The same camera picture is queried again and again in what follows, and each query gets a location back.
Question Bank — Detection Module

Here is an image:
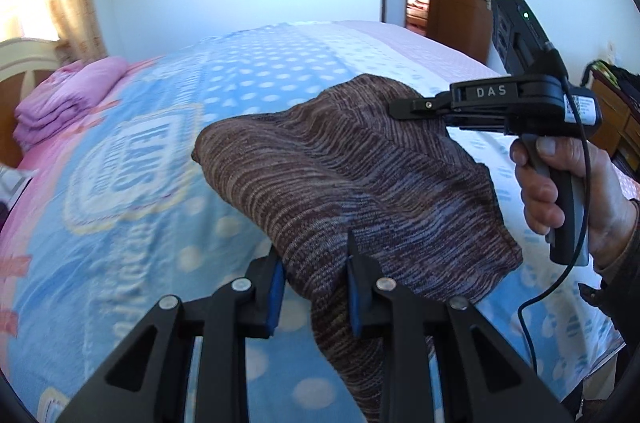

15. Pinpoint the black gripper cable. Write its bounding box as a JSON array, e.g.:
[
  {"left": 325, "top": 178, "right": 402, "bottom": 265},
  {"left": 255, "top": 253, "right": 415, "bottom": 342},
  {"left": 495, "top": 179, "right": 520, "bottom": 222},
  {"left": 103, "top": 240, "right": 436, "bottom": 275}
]
[{"left": 517, "top": 42, "right": 594, "bottom": 377}]

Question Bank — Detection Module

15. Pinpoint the blue polka-dot bed blanket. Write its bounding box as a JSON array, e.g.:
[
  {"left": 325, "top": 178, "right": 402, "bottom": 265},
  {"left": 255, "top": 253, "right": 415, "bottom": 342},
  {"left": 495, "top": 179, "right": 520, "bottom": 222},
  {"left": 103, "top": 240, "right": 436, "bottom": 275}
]
[{"left": 1, "top": 22, "right": 623, "bottom": 422}]

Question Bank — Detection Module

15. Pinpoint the brown striped knit sweater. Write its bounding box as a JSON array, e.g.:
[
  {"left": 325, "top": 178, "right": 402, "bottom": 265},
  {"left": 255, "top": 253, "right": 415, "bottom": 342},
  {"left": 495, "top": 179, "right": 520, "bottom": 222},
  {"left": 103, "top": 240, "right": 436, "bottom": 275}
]
[{"left": 192, "top": 74, "right": 523, "bottom": 422}]

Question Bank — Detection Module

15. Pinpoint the patterned white pillow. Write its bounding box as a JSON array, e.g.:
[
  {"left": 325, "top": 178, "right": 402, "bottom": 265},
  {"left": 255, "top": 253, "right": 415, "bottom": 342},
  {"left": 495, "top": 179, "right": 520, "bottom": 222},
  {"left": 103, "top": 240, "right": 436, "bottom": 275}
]
[{"left": 0, "top": 164, "right": 37, "bottom": 211}]

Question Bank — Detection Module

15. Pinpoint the orange window curtain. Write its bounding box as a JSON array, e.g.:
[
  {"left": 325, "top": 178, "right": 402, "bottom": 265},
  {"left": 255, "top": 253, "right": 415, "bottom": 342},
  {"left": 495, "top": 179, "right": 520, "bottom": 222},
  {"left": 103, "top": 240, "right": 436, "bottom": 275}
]
[{"left": 48, "top": 0, "right": 107, "bottom": 62}]

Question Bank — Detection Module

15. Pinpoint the folded pink quilt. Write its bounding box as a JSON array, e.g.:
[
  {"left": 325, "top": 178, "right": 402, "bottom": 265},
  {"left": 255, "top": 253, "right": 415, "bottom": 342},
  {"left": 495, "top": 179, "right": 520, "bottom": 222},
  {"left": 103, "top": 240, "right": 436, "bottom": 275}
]
[{"left": 13, "top": 56, "right": 128, "bottom": 152}]

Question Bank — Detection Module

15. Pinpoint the person's right hand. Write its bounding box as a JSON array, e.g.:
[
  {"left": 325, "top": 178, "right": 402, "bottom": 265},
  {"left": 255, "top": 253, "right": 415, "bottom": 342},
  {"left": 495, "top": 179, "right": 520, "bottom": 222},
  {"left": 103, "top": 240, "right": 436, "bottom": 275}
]
[{"left": 508, "top": 135, "right": 640, "bottom": 271}]

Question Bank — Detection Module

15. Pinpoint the cream wooden headboard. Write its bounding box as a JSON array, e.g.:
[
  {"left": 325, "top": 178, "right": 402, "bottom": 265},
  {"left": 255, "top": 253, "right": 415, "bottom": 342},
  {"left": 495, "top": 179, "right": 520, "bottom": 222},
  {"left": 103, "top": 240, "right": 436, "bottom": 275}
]
[{"left": 1, "top": 39, "right": 60, "bottom": 168}]

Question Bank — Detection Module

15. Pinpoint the wooden dresser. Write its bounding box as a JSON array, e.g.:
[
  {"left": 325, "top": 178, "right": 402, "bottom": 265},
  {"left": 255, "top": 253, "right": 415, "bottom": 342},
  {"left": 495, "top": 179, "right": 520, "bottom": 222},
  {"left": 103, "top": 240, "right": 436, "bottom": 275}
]
[{"left": 582, "top": 59, "right": 640, "bottom": 180}]

